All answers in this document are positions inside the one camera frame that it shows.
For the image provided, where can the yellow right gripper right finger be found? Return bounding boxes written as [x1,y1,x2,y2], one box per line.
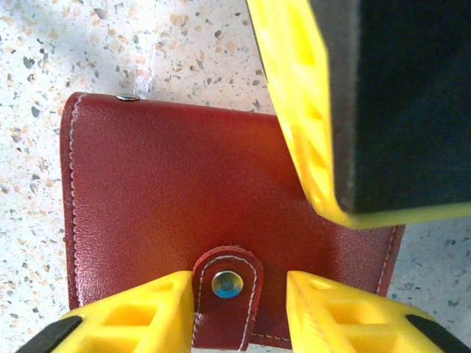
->
[286,270,471,353]

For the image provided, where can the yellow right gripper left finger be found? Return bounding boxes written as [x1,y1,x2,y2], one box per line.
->
[14,270,195,353]

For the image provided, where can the red leather card holder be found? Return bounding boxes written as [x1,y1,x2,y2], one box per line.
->
[60,91,406,352]

